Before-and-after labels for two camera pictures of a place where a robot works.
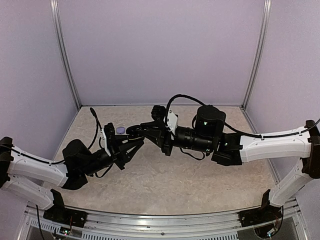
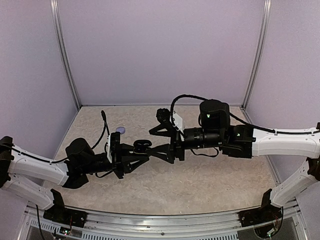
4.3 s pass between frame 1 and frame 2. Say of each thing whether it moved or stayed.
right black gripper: moved
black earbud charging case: moved
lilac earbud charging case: stayed
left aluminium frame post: stayed
